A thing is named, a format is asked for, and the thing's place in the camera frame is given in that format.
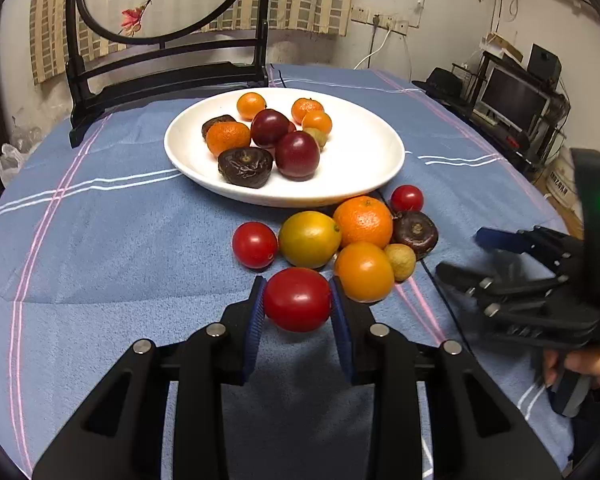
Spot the dark red plum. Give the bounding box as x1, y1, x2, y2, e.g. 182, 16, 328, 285
250, 109, 292, 149
274, 131, 321, 181

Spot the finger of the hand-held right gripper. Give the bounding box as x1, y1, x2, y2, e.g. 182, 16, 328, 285
435, 261, 584, 312
476, 226, 586, 274

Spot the black speaker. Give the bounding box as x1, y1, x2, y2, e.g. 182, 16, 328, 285
527, 43, 562, 83

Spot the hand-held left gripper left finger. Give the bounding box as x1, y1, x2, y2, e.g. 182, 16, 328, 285
32, 275, 268, 480

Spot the black hat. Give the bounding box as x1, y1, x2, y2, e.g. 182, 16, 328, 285
412, 66, 463, 101

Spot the white plastic bag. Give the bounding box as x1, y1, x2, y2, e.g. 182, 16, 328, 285
0, 143, 28, 188

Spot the blue striped tablecloth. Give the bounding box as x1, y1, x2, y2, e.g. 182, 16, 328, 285
0, 63, 581, 480

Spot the red cherry tomato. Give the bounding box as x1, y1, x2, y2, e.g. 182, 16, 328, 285
232, 222, 279, 270
390, 185, 425, 213
263, 267, 333, 333

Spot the smooth orange citrus fruit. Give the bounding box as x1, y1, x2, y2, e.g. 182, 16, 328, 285
301, 111, 333, 135
236, 92, 267, 121
334, 241, 395, 304

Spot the white power cable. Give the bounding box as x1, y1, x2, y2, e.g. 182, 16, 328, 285
355, 25, 396, 68

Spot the black monitor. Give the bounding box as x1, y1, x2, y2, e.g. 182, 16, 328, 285
480, 65, 551, 128

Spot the round embroidery screen black stand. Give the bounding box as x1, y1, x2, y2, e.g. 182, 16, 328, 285
65, 0, 273, 148

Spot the dark brown water chestnut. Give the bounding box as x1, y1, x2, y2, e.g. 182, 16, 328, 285
202, 115, 237, 139
217, 147, 274, 189
391, 210, 439, 260

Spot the beige checked curtain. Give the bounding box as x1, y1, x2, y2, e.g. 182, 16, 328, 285
29, 0, 359, 86

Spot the white oval plate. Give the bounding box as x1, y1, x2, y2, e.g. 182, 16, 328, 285
164, 87, 406, 208

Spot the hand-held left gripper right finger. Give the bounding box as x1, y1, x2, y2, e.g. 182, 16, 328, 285
329, 276, 563, 480

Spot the black media stand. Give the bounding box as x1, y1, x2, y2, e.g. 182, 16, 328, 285
460, 50, 571, 171

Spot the orange mandarin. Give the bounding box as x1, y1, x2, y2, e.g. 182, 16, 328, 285
333, 196, 395, 250
291, 98, 325, 125
206, 121, 252, 157

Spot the cardboard box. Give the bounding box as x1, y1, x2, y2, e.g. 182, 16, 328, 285
545, 147, 586, 221

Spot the yellow citrus fruit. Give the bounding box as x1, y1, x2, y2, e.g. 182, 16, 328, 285
278, 211, 342, 269

